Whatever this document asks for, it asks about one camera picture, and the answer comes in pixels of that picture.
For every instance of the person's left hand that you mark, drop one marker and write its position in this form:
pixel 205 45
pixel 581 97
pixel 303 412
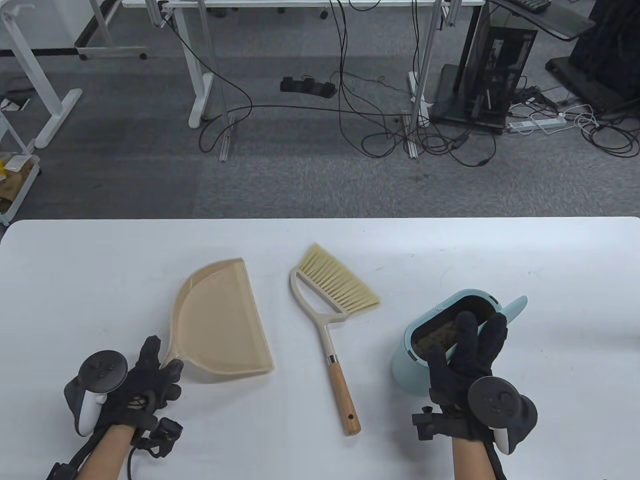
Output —
pixel 145 395

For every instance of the person's right hand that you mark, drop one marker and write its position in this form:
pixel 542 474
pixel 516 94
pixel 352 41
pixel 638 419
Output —
pixel 460 380

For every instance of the light blue desktop trash can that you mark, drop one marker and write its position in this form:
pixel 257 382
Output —
pixel 407 370

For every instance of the beige plastic dustpan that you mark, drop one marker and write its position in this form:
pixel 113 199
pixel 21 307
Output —
pixel 220 320

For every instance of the person's right forearm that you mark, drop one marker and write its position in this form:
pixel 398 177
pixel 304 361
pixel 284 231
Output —
pixel 470 460

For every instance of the person's left forearm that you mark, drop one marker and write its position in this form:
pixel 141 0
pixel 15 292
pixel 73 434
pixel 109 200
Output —
pixel 110 455

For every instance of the black and white controller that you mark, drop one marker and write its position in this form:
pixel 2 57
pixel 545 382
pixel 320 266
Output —
pixel 495 400
pixel 102 370

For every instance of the black wrist sensor module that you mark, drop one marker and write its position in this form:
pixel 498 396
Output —
pixel 167 435
pixel 425 425

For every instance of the white table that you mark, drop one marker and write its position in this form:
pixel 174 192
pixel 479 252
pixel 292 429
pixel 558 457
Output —
pixel 550 250

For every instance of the white power strip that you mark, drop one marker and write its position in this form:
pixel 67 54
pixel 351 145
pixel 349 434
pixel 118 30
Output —
pixel 535 123

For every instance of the white desk leg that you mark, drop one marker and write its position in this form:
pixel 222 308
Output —
pixel 50 115

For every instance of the white desk with legs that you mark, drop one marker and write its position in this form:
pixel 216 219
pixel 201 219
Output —
pixel 200 95

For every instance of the black computer tower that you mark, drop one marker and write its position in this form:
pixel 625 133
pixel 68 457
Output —
pixel 480 75

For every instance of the white rolling stand base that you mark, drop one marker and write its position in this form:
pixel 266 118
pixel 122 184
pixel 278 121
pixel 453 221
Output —
pixel 110 50

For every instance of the black equipment stand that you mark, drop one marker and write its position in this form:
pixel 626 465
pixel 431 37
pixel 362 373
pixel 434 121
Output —
pixel 605 55

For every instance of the dark glass desk top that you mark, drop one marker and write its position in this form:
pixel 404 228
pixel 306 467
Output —
pixel 560 20

